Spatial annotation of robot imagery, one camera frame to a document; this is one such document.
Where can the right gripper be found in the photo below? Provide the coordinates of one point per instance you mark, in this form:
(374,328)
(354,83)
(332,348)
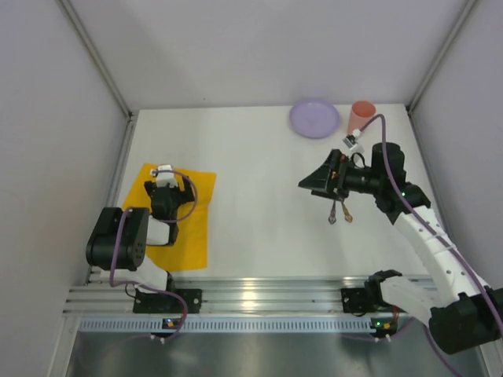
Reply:
(339,179)

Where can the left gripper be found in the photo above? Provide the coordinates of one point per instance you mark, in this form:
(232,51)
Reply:
(166,192)

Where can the purple metal fork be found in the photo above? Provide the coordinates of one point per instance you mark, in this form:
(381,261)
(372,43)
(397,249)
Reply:
(332,214)

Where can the gold metal spoon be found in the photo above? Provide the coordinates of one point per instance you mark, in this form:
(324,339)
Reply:
(347,215)

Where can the yellow cloth placemat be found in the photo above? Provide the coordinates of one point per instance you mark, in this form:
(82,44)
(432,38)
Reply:
(190,248)

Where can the purple plastic plate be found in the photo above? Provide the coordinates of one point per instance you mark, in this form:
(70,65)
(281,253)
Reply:
(314,118)

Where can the pink plastic cup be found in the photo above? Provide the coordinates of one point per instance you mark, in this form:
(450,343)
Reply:
(361,113)

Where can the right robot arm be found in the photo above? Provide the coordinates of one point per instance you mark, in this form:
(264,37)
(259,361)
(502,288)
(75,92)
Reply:
(466,312)

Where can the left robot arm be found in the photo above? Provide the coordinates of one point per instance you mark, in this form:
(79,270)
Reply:
(118,243)

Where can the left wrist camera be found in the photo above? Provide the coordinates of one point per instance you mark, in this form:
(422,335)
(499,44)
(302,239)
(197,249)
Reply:
(164,176)

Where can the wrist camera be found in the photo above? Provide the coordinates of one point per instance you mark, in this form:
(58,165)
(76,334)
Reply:
(164,176)
(352,143)

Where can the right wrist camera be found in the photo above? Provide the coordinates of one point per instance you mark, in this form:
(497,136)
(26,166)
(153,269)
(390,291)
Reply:
(352,143)

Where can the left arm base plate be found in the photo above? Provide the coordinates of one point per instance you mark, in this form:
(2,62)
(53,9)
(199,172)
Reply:
(155,303)

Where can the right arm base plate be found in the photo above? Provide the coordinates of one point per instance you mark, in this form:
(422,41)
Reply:
(356,301)

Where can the aluminium mounting rail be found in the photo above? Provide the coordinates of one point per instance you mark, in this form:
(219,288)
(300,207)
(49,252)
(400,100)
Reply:
(248,296)

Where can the slotted cable duct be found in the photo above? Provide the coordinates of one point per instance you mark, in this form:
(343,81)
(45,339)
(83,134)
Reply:
(356,325)

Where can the left aluminium frame post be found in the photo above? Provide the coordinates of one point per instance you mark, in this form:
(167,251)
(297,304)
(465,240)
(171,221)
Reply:
(70,13)

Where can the aluminium frame post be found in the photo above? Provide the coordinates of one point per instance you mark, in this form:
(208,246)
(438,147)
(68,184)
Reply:
(454,32)
(70,13)

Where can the right aluminium frame post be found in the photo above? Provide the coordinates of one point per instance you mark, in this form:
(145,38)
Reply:
(454,32)

